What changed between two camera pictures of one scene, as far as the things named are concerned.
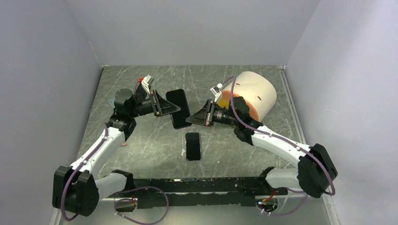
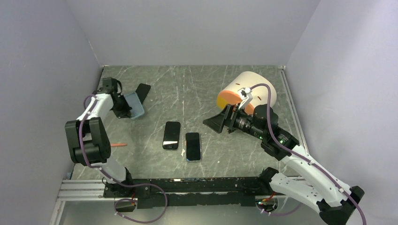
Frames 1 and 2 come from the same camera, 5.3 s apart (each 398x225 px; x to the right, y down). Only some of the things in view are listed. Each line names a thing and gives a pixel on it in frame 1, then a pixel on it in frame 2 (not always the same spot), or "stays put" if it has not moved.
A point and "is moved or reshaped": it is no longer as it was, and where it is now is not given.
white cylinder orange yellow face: (258, 93) stays put
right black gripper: (205, 114) -> (227, 116)
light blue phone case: (111, 101) is moved or reshaped
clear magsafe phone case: (193, 147) stays put
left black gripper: (165, 107) -> (125, 112)
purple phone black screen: (178, 97) -> (171, 135)
